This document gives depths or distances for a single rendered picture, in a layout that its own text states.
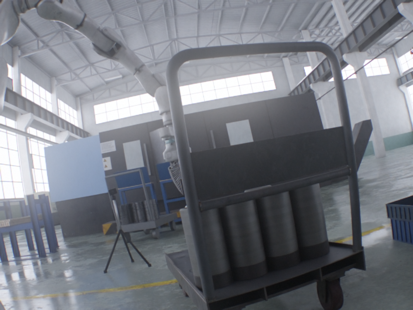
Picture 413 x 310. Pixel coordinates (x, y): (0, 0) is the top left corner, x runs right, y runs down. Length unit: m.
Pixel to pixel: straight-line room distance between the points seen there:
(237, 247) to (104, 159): 6.51
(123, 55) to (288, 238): 0.90
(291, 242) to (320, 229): 0.12
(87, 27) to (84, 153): 6.39
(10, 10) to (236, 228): 1.10
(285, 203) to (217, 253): 0.28
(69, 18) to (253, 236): 1.02
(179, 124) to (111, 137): 6.68
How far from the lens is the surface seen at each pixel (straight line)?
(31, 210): 5.12
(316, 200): 1.27
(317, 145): 1.12
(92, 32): 1.41
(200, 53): 0.99
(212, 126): 7.44
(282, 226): 1.21
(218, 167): 0.99
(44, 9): 1.35
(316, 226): 1.28
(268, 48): 1.07
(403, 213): 2.11
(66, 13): 1.38
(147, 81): 1.40
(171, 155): 1.34
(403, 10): 14.58
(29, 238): 6.43
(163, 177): 6.23
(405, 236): 2.17
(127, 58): 1.41
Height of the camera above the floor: 0.59
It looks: 5 degrees up
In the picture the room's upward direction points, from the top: 11 degrees counter-clockwise
